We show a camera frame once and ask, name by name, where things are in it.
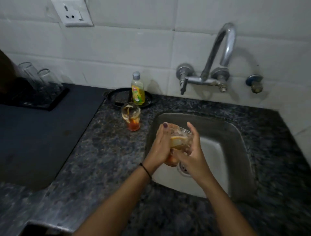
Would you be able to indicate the person's right hand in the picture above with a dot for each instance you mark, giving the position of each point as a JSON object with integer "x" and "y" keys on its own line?
{"x": 196, "y": 163}

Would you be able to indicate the person's left hand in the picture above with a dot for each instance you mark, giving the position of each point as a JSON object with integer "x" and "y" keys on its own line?
{"x": 159, "y": 150}

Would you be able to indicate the person's right thumb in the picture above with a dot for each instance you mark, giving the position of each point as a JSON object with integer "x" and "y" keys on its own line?
{"x": 181, "y": 155}

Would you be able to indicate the person's left thumb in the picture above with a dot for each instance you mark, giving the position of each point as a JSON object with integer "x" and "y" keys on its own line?
{"x": 166, "y": 132}

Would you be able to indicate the clear drinking glass with residue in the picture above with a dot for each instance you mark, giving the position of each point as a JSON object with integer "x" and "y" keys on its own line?
{"x": 181, "y": 144}
{"x": 132, "y": 124}

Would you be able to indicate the person's left forearm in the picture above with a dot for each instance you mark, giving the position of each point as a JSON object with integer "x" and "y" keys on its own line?
{"x": 116, "y": 209}

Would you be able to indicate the person's right forearm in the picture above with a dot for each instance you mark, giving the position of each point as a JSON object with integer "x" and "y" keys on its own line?
{"x": 226, "y": 211}

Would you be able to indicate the lemon slice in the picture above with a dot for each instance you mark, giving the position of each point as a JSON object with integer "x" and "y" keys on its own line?
{"x": 179, "y": 138}

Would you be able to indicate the sink drain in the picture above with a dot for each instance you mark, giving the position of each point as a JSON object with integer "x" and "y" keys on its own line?
{"x": 184, "y": 170}

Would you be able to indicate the black wristband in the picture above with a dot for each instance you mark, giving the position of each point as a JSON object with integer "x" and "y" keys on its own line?
{"x": 145, "y": 170}

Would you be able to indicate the lemon peel pieces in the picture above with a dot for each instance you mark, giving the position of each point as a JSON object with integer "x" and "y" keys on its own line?
{"x": 128, "y": 113}

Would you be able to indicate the yellow dish soap bottle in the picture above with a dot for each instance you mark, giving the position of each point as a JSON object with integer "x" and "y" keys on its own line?
{"x": 138, "y": 93}

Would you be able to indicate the steel sink basin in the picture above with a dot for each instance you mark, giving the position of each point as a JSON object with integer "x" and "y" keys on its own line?
{"x": 233, "y": 150}

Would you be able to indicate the black round plate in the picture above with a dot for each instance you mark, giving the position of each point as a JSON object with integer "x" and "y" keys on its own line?
{"x": 119, "y": 97}

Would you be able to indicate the dark blue counter mat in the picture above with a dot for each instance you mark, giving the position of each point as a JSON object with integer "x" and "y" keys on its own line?
{"x": 41, "y": 141}

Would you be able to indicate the clear upturned glass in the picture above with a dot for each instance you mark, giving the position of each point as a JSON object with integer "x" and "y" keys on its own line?
{"x": 29, "y": 73}
{"x": 49, "y": 81}

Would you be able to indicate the black square tray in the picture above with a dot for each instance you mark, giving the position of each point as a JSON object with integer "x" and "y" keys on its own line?
{"x": 26, "y": 101}

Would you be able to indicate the dark brown object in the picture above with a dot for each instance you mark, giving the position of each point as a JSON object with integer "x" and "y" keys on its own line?
{"x": 6, "y": 73}

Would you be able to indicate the chrome wall faucet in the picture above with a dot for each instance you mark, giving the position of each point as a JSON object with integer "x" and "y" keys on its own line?
{"x": 215, "y": 56}

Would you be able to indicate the white wall power socket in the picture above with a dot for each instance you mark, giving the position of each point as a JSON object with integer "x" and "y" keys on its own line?
{"x": 73, "y": 12}

